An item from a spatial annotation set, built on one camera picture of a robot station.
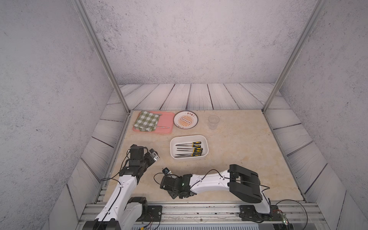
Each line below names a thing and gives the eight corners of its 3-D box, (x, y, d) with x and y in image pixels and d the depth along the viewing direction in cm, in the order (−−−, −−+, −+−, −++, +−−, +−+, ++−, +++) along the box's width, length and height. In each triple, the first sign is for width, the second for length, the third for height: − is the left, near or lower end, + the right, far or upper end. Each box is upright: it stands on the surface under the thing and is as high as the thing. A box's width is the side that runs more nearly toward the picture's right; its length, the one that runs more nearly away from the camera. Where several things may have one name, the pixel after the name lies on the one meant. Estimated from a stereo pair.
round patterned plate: (173, 129, 112) (172, 127, 110) (174, 112, 124) (174, 110, 122) (198, 129, 112) (198, 127, 110) (197, 112, 124) (197, 110, 122)
